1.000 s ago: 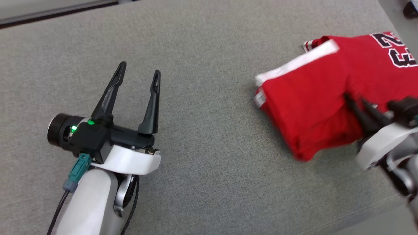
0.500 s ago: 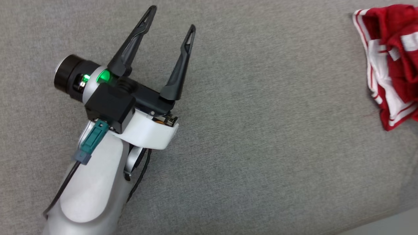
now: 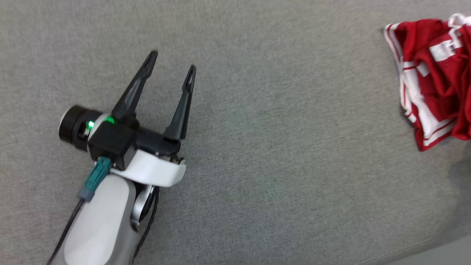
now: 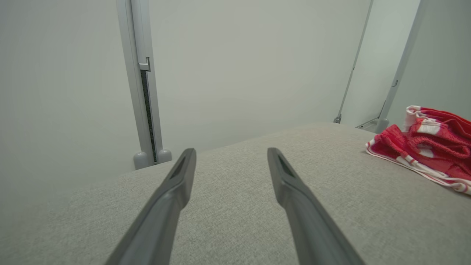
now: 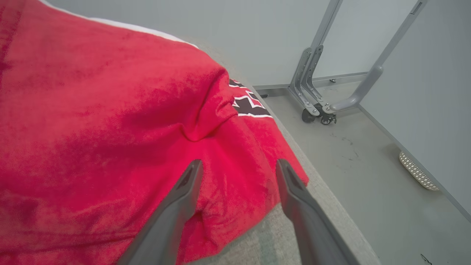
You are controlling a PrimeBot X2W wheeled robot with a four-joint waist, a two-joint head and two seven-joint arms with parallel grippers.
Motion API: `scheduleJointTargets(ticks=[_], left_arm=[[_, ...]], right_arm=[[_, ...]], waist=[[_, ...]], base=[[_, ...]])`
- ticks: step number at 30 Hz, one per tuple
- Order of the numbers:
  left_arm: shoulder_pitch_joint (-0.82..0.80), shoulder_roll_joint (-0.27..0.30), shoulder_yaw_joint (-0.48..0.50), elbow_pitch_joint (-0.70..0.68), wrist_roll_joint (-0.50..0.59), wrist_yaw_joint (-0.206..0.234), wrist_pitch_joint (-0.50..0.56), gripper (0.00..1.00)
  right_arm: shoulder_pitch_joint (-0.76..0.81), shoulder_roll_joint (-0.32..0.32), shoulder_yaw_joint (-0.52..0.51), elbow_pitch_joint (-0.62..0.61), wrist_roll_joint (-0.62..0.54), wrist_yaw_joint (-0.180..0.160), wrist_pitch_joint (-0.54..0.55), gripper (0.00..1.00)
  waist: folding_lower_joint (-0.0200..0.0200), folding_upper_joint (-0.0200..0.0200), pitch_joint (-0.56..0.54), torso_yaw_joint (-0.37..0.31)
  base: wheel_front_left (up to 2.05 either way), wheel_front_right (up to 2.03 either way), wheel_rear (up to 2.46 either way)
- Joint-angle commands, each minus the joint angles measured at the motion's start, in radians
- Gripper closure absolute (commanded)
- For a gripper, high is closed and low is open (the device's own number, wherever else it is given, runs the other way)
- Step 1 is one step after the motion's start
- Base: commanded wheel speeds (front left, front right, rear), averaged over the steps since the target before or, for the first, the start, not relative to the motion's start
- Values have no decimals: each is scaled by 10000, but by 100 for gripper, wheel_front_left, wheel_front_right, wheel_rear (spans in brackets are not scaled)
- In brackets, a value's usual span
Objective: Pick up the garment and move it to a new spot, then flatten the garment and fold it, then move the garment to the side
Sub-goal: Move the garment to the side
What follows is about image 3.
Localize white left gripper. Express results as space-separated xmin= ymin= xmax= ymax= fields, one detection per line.
xmin=58 ymin=50 xmax=197 ymax=188

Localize grey fabric covered platform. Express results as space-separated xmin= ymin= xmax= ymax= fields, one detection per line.
xmin=0 ymin=0 xmax=471 ymax=265

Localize crumpled red jersey white stripes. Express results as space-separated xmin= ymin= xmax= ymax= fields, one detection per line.
xmin=383 ymin=13 xmax=471 ymax=152

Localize black cable with teal connector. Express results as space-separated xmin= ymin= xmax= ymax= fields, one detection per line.
xmin=47 ymin=157 xmax=111 ymax=265

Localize thin black cable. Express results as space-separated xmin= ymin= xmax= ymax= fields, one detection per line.
xmin=131 ymin=186 xmax=159 ymax=265

